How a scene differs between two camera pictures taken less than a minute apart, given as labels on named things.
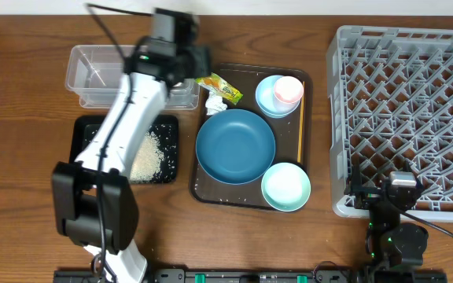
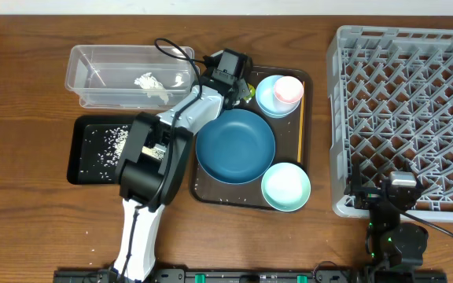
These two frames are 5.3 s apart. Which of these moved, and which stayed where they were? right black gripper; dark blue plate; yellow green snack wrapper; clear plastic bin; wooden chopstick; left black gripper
Moved: yellow green snack wrapper; left black gripper
Stayed: wooden chopstick; clear plastic bin; dark blue plate; right black gripper
